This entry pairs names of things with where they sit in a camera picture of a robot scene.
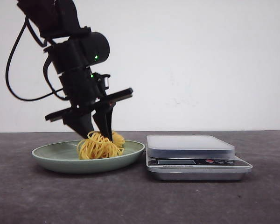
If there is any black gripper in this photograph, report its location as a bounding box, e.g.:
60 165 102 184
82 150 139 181
45 68 133 141

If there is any yellow vermicelli noodle bundle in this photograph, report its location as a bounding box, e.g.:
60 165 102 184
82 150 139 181
77 131 125 160

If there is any light green plate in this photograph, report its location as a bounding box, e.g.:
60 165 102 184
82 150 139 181
32 140 145 174

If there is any silver digital kitchen scale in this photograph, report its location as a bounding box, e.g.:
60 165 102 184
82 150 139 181
146 135 252 181

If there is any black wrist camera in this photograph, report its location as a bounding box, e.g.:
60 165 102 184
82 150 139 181
93 73 111 91

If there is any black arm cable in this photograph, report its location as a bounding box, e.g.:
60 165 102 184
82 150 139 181
5 16 68 102

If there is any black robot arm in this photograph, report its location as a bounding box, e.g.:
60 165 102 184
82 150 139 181
17 0 133 139

